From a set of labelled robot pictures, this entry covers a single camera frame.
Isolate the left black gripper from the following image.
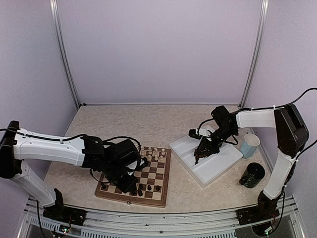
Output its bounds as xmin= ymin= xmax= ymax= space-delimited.
xmin=103 ymin=161 xmax=139 ymax=194

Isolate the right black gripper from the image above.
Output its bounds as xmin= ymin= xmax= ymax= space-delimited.
xmin=197 ymin=125 xmax=237 ymax=154

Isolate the white plastic tray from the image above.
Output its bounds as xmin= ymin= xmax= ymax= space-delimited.
xmin=169 ymin=135 xmax=243 ymax=188

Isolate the wooden chess board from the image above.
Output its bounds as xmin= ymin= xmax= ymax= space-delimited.
xmin=95 ymin=147 xmax=171 ymax=208

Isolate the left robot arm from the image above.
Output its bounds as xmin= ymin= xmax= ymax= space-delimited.
xmin=0 ymin=120 xmax=148 ymax=221

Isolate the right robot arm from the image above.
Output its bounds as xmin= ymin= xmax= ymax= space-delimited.
xmin=188 ymin=104 xmax=309 ymax=220

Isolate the light blue mug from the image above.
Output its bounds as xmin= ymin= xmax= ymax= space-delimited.
xmin=240 ymin=133 xmax=260 ymax=159

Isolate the dark green mug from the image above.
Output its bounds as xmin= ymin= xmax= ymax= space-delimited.
xmin=239 ymin=162 xmax=265 ymax=188

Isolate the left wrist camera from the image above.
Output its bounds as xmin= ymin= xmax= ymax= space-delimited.
xmin=126 ymin=158 xmax=148 ymax=176

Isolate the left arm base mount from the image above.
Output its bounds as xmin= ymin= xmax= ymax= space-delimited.
xmin=43 ymin=206 xmax=87 ymax=226

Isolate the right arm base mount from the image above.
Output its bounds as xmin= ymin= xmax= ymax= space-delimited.
xmin=236 ymin=206 xmax=280 ymax=225

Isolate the front aluminium rail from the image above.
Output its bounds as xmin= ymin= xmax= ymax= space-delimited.
xmin=15 ymin=196 xmax=308 ymax=238

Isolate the right aluminium frame post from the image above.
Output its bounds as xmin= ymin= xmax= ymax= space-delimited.
xmin=239 ymin=0 xmax=269 ymax=108

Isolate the aluminium frame post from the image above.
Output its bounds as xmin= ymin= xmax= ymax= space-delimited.
xmin=50 ymin=0 xmax=81 ymax=110
xmin=239 ymin=0 xmax=269 ymax=108

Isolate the left aluminium frame post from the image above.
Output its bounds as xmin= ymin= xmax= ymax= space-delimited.
xmin=50 ymin=0 xmax=81 ymax=110

